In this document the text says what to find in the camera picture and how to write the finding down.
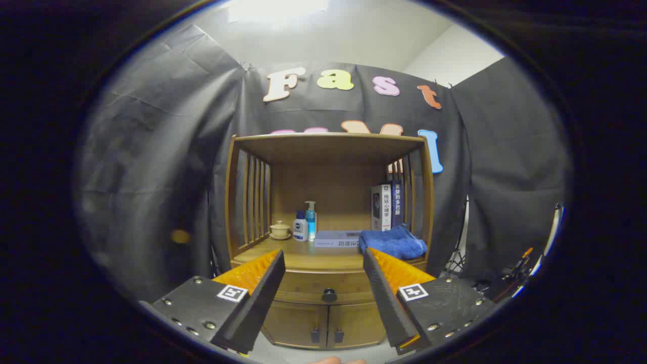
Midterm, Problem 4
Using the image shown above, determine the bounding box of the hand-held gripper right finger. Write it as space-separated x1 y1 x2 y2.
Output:
362 247 497 355

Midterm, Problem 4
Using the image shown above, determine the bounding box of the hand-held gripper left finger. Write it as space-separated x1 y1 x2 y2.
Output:
151 249 287 355

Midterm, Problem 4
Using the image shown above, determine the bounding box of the wooden drawer with black knob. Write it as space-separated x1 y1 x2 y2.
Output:
273 269 380 306

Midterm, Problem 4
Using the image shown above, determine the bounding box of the wooden cabinet door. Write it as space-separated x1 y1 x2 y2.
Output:
328 302 387 349
262 302 329 349

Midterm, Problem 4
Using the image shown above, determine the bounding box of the wooden countertop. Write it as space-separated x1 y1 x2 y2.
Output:
232 237 428 272

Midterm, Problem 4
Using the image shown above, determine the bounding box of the wooden cabinet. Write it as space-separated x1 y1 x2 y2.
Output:
225 132 435 350

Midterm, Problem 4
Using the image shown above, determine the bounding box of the folded blue towel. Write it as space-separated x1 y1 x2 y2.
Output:
359 224 428 261

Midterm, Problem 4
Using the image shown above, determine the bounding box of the black tripod stand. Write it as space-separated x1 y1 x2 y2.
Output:
445 197 471 276

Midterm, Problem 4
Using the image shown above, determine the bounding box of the flat white book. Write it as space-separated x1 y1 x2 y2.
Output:
314 231 362 248

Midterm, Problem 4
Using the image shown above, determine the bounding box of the white lotion bottle blue cap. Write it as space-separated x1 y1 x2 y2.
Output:
293 210 309 242

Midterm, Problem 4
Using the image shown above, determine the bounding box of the upright grey book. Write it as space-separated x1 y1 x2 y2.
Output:
371 184 393 232

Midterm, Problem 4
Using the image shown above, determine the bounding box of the blue pump bottle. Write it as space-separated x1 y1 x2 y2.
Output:
304 201 317 241

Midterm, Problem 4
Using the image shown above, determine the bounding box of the upright dark blue book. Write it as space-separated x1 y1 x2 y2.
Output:
390 180 404 228

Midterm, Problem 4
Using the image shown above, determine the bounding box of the black equipment stand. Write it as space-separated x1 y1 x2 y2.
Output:
475 276 526 305

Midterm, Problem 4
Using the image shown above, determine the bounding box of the black and orange device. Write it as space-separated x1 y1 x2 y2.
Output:
500 247 535 284

